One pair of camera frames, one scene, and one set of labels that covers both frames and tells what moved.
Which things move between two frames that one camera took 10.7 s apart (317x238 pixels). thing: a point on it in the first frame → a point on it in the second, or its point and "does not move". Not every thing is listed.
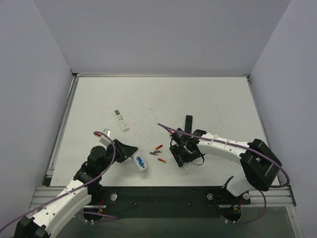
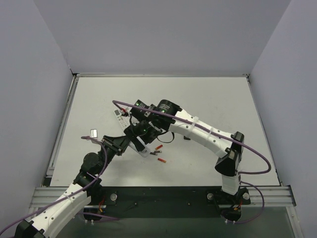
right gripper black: [179, 153] → [135, 114]
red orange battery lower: [162, 159] does not move
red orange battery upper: [158, 147] does not move
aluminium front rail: [42, 195] does not move
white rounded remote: [139, 161] → [145, 152]
